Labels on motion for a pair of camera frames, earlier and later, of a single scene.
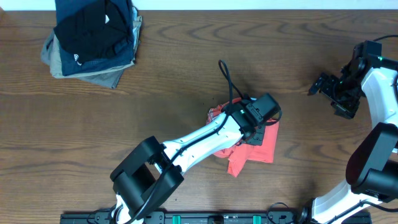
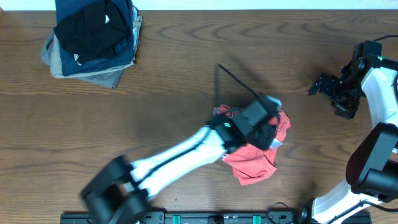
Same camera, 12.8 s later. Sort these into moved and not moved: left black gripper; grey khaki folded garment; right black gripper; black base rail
Moved: left black gripper
Not moved: grey khaki folded garment; black base rail; right black gripper
